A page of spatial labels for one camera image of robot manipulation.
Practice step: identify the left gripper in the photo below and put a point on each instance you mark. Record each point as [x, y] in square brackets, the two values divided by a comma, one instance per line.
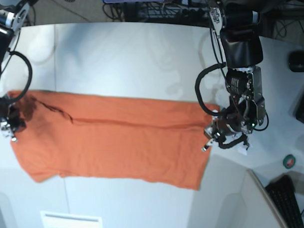
[228, 130]

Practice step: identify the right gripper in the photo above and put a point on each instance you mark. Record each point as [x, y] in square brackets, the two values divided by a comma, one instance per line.
[10, 121]

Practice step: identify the orange t-shirt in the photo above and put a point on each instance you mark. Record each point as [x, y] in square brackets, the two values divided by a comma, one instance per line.
[71, 135]

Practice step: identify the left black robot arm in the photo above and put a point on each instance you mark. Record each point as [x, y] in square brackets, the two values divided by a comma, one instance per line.
[238, 52]

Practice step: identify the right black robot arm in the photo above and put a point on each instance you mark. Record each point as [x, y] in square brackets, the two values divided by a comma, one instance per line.
[12, 17]

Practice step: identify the green tape roll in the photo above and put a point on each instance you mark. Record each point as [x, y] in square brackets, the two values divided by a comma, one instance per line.
[289, 161]

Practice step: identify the black keyboard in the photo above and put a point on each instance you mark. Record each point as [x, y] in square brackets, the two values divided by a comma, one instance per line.
[282, 193]

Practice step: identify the black computer mouse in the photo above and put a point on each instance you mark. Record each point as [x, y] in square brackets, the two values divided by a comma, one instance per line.
[296, 61]

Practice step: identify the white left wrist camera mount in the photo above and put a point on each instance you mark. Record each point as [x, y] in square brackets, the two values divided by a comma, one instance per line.
[243, 149]

